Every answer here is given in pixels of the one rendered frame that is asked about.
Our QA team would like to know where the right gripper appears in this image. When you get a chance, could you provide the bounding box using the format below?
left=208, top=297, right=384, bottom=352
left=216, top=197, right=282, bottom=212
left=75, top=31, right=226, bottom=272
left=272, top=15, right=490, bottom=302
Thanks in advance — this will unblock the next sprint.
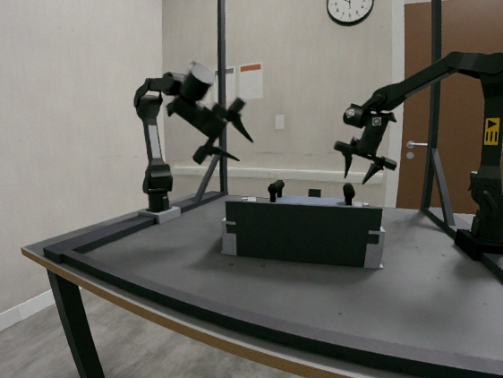
left=190, top=98, right=254, bottom=166

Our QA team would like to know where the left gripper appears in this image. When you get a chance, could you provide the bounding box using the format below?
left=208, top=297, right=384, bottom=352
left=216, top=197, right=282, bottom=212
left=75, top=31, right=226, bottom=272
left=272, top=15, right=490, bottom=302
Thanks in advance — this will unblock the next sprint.
left=334, top=130, right=397, bottom=185

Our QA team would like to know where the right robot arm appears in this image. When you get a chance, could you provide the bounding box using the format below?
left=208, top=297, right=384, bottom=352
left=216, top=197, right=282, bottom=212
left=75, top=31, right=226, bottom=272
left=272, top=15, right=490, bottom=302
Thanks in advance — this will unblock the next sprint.
left=133, top=63, right=230, bottom=213

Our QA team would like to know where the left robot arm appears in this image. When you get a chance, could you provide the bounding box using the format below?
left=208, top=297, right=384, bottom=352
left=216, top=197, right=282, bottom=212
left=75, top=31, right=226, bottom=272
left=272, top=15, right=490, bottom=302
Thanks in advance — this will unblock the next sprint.
left=344, top=51, right=503, bottom=244

